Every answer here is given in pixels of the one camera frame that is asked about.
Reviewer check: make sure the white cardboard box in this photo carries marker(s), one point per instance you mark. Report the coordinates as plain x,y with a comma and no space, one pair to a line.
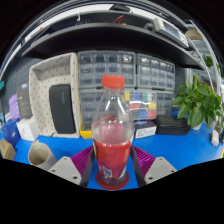
28,128

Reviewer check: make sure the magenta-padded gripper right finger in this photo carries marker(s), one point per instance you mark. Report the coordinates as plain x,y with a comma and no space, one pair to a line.
158,168

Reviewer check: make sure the grey small-parts drawer cabinet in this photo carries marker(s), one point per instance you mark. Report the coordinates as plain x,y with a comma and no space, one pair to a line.
88,105
106,68
156,71

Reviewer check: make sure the clear organizer with coloured parts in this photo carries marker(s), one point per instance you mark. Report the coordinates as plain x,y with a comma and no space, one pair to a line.
143,105

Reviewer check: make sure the black rectangular speaker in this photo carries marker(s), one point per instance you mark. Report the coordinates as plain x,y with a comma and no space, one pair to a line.
62,108

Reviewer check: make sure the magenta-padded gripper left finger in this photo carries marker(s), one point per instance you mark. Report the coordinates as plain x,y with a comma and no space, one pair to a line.
66,168

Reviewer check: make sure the blue bag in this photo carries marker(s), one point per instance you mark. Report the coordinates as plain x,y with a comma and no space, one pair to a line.
10,132

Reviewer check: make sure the black wall shelf unit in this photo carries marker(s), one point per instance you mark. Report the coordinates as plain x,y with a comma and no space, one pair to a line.
110,36

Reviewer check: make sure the brown cardboard box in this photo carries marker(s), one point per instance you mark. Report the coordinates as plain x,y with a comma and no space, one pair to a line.
7,149

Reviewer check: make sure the black and white carton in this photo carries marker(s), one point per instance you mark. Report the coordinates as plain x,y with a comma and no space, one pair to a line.
145,129

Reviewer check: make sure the dark grey flat box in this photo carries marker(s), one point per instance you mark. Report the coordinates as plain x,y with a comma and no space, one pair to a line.
24,101

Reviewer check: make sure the green potted plant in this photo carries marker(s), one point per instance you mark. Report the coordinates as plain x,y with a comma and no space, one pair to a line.
198,103

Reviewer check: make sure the black zip case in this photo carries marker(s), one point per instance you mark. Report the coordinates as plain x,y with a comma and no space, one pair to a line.
171,125

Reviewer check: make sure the beige ceramic mug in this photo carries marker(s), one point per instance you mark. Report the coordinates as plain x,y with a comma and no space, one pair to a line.
40,156

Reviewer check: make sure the white perforated storage box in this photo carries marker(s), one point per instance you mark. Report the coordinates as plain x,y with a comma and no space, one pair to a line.
41,75

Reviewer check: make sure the clear red-labelled drink bottle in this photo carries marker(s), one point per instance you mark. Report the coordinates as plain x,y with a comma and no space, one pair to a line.
112,133

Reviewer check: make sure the purple plastic bag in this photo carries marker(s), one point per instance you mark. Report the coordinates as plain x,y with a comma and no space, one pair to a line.
14,106

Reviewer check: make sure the small yellow box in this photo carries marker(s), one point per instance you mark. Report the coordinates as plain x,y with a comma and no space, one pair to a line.
86,133

